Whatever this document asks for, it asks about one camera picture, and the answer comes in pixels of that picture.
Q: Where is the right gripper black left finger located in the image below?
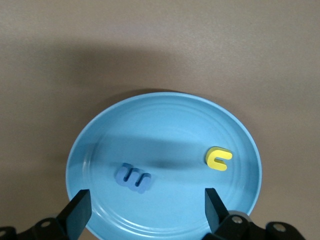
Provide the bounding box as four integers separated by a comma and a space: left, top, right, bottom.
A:
0, 188, 93, 240

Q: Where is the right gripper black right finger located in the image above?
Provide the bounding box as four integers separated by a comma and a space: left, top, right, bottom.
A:
201, 187, 306, 240

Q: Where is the yellow foam letter u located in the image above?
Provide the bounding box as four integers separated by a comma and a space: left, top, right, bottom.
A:
205, 146, 234, 172

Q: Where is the blue foam letter m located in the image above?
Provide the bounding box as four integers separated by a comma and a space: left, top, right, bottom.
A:
114, 162, 153, 195

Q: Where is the blue plate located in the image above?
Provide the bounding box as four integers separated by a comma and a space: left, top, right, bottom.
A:
65, 91, 263, 240

